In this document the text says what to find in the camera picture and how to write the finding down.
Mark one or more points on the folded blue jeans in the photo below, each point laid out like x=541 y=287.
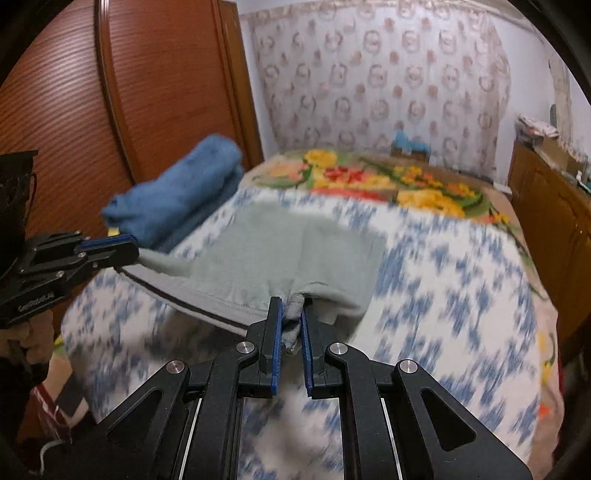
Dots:
x=184 y=184

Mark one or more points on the person's left hand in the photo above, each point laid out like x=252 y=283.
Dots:
x=39 y=341

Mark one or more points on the small cardboard box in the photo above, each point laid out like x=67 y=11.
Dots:
x=408 y=154

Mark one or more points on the beige window curtain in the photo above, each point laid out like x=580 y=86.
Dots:
x=561 y=101

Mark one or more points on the blue floral bed sheet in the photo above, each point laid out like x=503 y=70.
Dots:
x=438 y=300

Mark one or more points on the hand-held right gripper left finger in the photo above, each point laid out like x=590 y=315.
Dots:
x=276 y=350

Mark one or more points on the wooden louvered wardrobe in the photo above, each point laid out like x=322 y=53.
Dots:
x=161 y=92

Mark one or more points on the small grey fan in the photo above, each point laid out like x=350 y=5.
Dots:
x=552 y=115

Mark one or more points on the open cardboard box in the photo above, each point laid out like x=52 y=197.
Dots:
x=558 y=154

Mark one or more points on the grey-green pants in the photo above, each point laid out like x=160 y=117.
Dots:
x=258 y=258

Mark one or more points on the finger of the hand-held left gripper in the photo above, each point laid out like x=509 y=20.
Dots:
x=106 y=241
x=124 y=256

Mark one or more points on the wooden side cabinet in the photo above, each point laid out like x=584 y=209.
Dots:
x=554 y=221

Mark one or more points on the colourful flower blanket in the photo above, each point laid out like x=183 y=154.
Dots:
x=369 y=177

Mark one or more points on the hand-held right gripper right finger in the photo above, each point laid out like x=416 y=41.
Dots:
x=307 y=355

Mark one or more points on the stack of papers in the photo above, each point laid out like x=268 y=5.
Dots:
x=535 y=127

